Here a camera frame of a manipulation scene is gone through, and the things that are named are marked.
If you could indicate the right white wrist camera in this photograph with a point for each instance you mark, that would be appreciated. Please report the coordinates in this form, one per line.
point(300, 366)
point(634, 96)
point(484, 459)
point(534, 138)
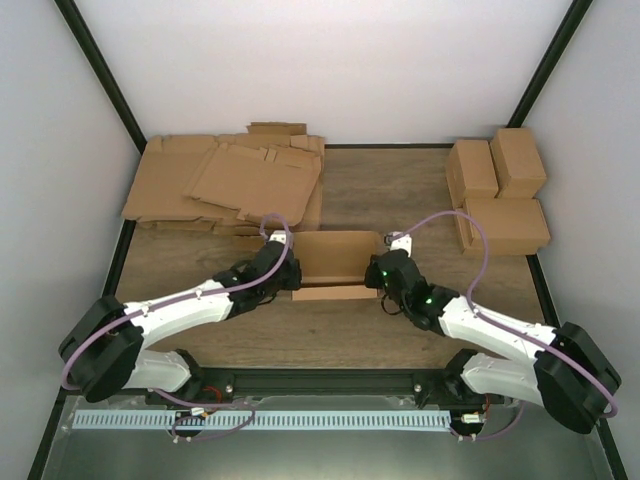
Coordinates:
point(399, 241)

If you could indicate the folded cardboard box back right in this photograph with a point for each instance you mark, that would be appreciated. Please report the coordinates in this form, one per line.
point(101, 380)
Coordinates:
point(519, 169)

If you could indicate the right black frame post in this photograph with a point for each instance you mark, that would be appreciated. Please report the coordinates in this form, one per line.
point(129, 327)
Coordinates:
point(560, 41)

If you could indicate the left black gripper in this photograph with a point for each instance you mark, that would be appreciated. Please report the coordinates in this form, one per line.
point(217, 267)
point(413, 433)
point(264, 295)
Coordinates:
point(295, 281)

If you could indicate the brown cardboard box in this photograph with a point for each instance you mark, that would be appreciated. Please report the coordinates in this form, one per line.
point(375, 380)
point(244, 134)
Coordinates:
point(333, 264)

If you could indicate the light blue slotted cable duct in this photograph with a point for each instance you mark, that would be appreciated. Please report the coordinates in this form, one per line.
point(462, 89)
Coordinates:
point(402, 420)

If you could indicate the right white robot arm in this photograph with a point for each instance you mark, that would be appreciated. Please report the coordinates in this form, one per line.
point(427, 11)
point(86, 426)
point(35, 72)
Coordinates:
point(446, 312)

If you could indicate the folded cardboard box back left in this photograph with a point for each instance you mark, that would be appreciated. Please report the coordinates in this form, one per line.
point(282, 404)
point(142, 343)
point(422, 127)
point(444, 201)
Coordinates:
point(470, 171)

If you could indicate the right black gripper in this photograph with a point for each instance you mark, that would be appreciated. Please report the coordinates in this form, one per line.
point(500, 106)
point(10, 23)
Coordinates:
point(372, 280)

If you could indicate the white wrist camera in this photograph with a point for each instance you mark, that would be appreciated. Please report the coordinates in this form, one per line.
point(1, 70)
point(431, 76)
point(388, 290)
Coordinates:
point(399, 241)
point(283, 237)

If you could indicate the black frame post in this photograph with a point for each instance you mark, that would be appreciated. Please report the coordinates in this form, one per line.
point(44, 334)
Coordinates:
point(92, 52)
point(560, 41)

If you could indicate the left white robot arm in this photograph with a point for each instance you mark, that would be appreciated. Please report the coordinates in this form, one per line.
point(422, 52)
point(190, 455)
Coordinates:
point(111, 347)

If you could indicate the left black frame post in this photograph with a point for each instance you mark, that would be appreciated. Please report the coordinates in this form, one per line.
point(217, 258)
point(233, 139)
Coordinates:
point(92, 52)

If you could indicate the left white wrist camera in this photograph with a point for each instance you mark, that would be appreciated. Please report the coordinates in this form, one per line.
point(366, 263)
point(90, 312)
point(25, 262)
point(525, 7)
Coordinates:
point(283, 237)

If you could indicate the black aluminium front rail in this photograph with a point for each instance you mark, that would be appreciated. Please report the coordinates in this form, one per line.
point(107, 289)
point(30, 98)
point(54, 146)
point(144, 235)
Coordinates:
point(320, 382)

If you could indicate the folded cardboard box front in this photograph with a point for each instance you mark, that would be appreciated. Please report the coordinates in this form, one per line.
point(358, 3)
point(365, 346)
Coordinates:
point(512, 227)

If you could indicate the stack of flat cardboard sheets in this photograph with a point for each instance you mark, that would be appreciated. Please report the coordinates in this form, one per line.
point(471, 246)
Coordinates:
point(225, 184)

